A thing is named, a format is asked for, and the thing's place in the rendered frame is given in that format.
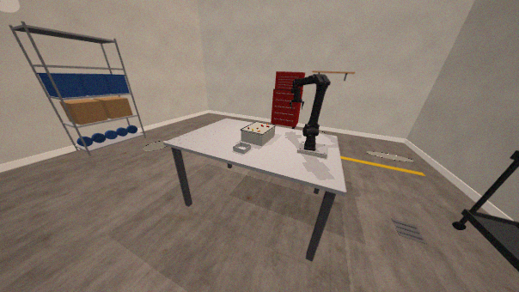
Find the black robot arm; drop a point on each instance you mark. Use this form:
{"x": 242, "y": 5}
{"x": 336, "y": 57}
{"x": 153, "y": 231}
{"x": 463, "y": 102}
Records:
{"x": 311, "y": 129}

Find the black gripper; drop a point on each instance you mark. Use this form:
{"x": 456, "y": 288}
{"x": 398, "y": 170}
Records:
{"x": 296, "y": 99}

